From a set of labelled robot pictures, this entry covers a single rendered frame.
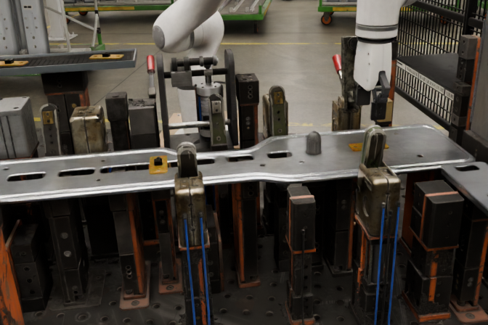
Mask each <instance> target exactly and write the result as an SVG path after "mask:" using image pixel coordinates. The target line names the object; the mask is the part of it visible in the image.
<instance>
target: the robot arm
mask: <svg viewBox="0 0 488 325"><path fill-rule="evenodd" d="M225 1H226V0H177V1H176V2H175V3H173V4H172V5H171V6H170V7H169V8H168V9H166V10H165V11H164V12H163V13H162V14H161V15H160V16H159V17H158V19H157V20H156V21H155V23H154V26H153V28H152V37H153V41H154V42H155V45H156V46H157V47H158V48H159V49H160V50H161V51H163V52H166V53H178V52H183V51H186V50H188V49H191V50H190V52H189V54H188V55H187V57H189V58H199V56H203V57H212V56H213V55H215V54H216V52H217V50H218V48H219V46H220V43H221V40H222V38H223V35H224V23H223V19H222V17H221V15H220V14H219V12H218V10H219V8H220V7H221V6H222V4H223V3H224V2H225ZM416 1H417V0H357V17H356V29H355V35H356V36H357V40H358V42H357V50H356V56H355V63H354V80H355V81H356V82H357V88H359V89H357V98H356V105H357V106H361V105H369V104H370V96H371V90H372V95H373V102H371V110H370V119H371V120H384V119H385V118H386V104H387V101H388V97H389V92H390V90H391V87H390V80H391V42H393V41H394V37H396V36H397V31H398V22H399V10H400V8H401V7H406V6H408V5H411V4H413V3H415V2H416ZM205 82H206V80H205V76H195V77H192V86H180V87H177V93H178V97H179V106H180V111H181V116H182V122H183V123H184V122H194V121H197V110H196V100H195V84H197V85H198V84H200V83H205ZM375 86H380V87H375ZM377 91H381V93H379V95H378V96H377V94H376V92H377Z"/></svg>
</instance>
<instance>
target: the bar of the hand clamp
mask: <svg viewBox="0 0 488 325"><path fill-rule="evenodd" d="M357 42H358V40H357V36H342V37H341V93H342V96H343V98H344V110H347V91H353V99H354V100H355V103H353V108H354V109H359V106H357V105H356V98H357V89H358V88H357V82H356V81H355V80H354V63H355V56H356V50H357Z"/></svg>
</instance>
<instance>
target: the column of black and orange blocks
mask: <svg viewBox="0 0 488 325"><path fill-rule="evenodd" d="M480 43H481V37H480V36H476V35H461V36H460V45H459V52H458V56H459V57H458V64H457V75H456V78H457V79H459V80H461V81H455V82H453V87H452V88H453V89H454V90H455V93H454V99H453V105H452V114H451V122H452V123H454V124H452V125H450V130H449V136H448V137H449V138H450V139H451V140H453V141H454V142H455V143H456V144H458V145H459V146H461V145H462V139H463V131H467V130H469V128H470V123H469V122H470V116H471V106H472V101H473V90H474V85H475V80H476V69H477V64H478V58H479V49H480ZM446 180H447V179H446ZM447 184H448V185H449V186H450V187H451V188H452V189H453V190H454V191H455V192H457V191H458V189H457V188H456V187H455V186H453V185H452V184H451V183H450V182H449V181H448V180H447Z"/></svg>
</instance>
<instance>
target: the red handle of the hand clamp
mask: <svg viewBox="0 0 488 325"><path fill-rule="evenodd" d="M333 63H334V65H335V70H336V72H337V74H338V77H339V79H340V82H341V55H339V54H335V55H334V56H333ZM353 103H355V100H354V99H353V96H352V94H351V91H347V104H348V105H353Z"/></svg>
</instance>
